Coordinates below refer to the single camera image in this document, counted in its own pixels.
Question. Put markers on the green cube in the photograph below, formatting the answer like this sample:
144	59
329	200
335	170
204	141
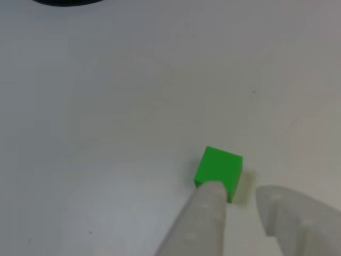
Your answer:
218	166

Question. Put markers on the black round object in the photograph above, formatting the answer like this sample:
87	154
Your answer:
66	1

